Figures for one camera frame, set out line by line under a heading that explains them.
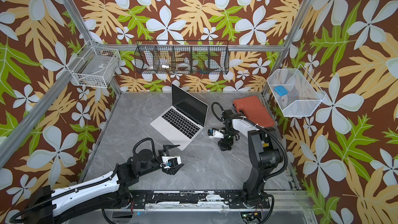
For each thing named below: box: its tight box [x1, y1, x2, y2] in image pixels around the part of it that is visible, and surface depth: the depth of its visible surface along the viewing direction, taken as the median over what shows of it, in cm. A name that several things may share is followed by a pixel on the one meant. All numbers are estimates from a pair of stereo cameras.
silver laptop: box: [149, 83, 209, 151], surface depth 103 cm
